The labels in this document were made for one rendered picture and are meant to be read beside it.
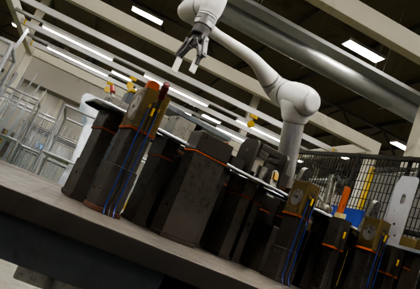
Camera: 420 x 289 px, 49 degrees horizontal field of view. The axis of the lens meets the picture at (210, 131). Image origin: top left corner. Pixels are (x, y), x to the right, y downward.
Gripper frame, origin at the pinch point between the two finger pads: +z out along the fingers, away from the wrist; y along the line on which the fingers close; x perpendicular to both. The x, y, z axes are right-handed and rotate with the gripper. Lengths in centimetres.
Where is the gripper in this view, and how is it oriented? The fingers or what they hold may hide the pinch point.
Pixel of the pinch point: (184, 69)
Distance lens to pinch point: 197.9
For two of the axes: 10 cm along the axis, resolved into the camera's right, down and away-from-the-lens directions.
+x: 6.6, 4.2, 6.3
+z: -3.8, 9.0, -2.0
